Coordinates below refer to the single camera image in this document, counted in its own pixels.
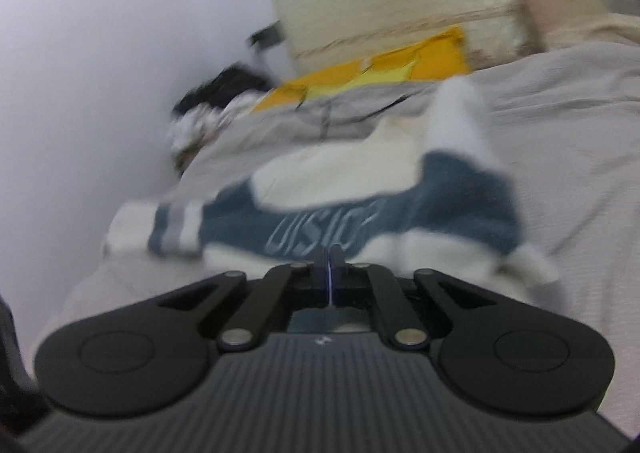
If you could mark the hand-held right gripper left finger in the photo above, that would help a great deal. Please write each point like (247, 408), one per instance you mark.
(322, 283)

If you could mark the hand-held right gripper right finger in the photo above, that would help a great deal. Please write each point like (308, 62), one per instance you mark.
(337, 283)

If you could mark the white and blue sweater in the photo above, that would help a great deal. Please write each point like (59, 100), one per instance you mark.
(350, 183)

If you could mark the white clothes pile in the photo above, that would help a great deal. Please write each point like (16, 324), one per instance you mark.
(200, 125)

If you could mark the black clothes pile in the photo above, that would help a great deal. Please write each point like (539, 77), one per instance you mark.
(225, 83)

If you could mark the yellow pillow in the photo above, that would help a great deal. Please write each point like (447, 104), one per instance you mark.
(380, 68)

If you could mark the grey duvet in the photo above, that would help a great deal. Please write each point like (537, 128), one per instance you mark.
(575, 133)

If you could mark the plaid pillow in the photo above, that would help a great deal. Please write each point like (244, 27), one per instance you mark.
(570, 8)

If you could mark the dark wall socket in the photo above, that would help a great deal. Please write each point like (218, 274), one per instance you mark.
(267, 35)

